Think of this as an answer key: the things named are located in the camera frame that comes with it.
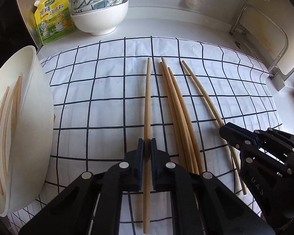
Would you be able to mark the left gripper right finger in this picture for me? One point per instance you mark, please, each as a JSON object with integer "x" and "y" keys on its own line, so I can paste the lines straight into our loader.
{"x": 201, "y": 203}

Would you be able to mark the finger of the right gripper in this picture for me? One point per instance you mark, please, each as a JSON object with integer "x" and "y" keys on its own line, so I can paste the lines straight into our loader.
{"x": 239, "y": 130}
{"x": 239, "y": 141}

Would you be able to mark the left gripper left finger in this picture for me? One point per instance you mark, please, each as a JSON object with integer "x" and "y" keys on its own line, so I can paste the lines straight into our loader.
{"x": 92, "y": 203}

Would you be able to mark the person's right hand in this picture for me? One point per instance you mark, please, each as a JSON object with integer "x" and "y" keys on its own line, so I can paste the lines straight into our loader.
{"x": 261, "y": 215}

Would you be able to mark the white black grid cloth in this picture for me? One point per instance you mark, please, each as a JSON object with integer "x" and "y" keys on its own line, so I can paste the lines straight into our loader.
{"x": 99, "y": 93}

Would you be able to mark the large white plastic basin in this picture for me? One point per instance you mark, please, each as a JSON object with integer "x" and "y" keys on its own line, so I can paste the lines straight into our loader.
{"x": 29, "y": 152}

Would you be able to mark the plain white ceramic bowl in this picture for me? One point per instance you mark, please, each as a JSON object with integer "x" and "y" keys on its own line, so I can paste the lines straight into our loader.
{"x": 101, "y": 21}

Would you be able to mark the middle blue floral bowl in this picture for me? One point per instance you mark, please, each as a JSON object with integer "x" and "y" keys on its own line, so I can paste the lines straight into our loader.
{"x": 97, "y": 5}

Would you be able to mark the yellow green seasoning pouch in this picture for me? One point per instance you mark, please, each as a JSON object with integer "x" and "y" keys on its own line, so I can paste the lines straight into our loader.
{"x": 53, "y": 20}

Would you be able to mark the metal dish rack frame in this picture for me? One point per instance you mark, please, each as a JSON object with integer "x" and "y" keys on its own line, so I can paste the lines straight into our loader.
{"x": 268, "y": 35}

